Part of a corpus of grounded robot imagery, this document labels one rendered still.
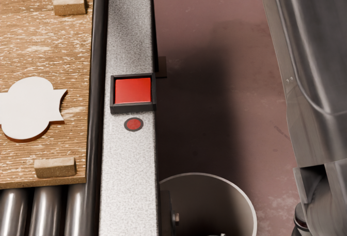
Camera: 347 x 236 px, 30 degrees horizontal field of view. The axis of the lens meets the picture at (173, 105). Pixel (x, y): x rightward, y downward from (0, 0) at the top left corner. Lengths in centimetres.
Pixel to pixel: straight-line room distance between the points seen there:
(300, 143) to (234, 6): 241
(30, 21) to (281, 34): 88
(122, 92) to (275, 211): 108
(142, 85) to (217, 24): 165
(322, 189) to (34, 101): 71
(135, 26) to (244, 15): 157
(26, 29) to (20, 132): 27
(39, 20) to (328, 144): 92
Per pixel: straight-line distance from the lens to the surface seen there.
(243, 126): 229
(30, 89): 109
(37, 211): 95
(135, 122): 104
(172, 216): 102
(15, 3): 130
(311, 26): 40
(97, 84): 112
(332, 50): 40
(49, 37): 120
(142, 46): 118
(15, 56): 117
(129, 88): 108
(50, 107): 105
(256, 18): 275
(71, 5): 123
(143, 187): 96
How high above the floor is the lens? 167
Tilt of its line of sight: 45 degrees down
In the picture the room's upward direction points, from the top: 3 degrees counter-clockwise
